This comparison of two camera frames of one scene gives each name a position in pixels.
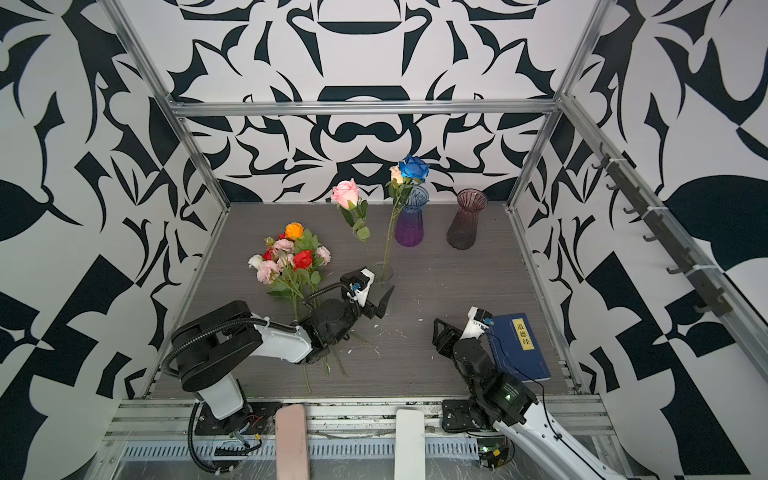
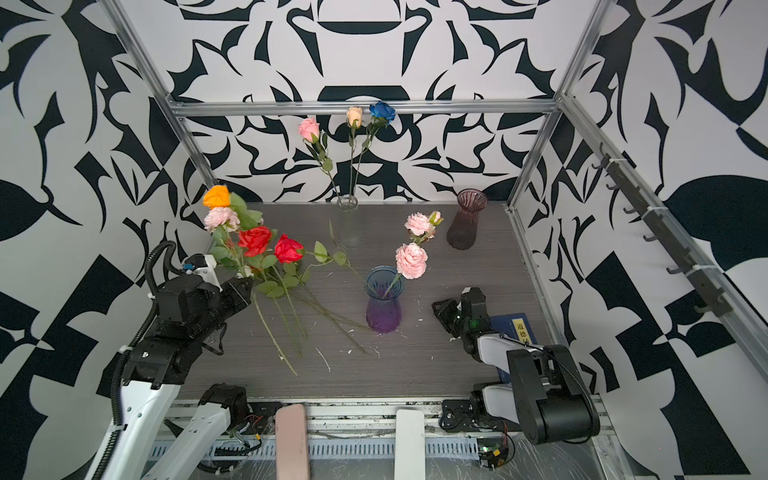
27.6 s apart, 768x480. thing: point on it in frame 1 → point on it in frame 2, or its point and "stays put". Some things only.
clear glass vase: x=382 y=272 → x=347 y=205
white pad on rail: x=410 y=463 stays put
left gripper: x=379 y=310 → x=237 y=294
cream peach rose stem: x=397 y=189 → x=354 y=117
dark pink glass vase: x=462 y=232 stays put
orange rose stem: x=294 y=230 → x=219 y=196
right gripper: x=449 y=338 → x=445 y=312
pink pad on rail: x=291 y=443 stays put
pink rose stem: x=345 y=195 → x=316 y=142
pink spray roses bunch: x=276 y=266 → x=411 y=258
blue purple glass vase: x=409 y=223 → x=384 y=287
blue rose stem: x=414 y=170 → x=382 y=114
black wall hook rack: x=719 y=304 stays put
